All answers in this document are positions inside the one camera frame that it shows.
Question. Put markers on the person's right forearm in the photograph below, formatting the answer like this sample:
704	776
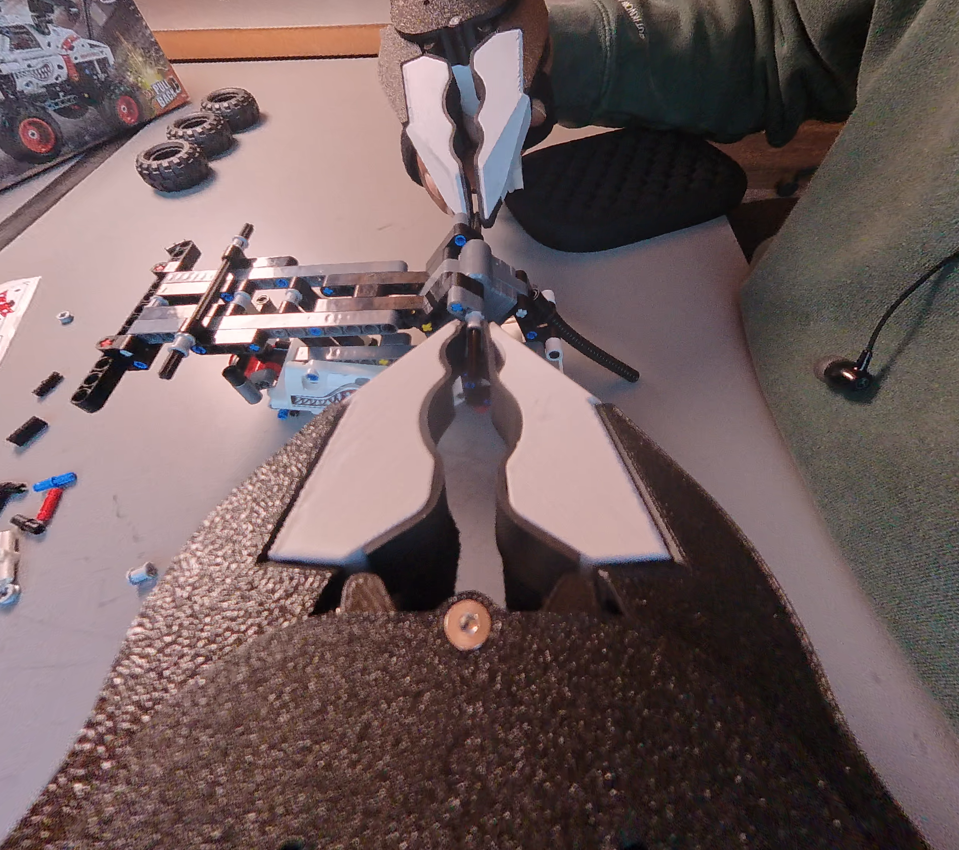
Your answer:
704	40

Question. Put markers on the toy vehicle chassis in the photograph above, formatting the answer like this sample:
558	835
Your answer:
329	302

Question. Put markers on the toy truck cardboard box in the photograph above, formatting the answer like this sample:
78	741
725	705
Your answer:
75	55

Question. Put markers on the pile of small building parts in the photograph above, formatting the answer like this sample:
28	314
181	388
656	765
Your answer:
37	498

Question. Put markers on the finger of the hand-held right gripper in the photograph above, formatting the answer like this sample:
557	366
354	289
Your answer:
434	131
505	115

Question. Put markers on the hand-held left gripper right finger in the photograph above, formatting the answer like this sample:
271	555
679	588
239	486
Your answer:
584	483

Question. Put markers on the person's green sweatshirt torso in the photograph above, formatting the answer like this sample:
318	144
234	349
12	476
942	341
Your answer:
869	341

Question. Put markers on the black toy tire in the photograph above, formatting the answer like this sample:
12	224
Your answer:
202	133
172	167
231	108

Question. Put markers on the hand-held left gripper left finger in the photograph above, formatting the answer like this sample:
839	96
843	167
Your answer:
360	490

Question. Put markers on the white sticker sheet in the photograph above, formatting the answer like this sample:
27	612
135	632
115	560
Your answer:
14	318

